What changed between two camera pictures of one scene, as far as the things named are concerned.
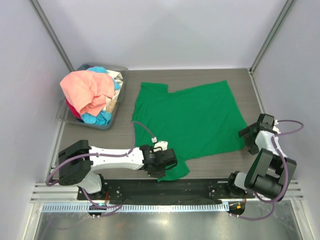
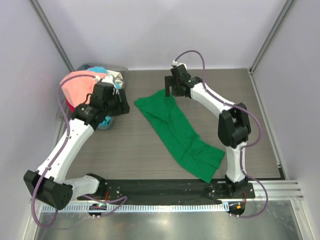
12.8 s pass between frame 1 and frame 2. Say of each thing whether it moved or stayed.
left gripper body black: moved
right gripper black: moved
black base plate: stayed
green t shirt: moved
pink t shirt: stayed
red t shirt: stayed
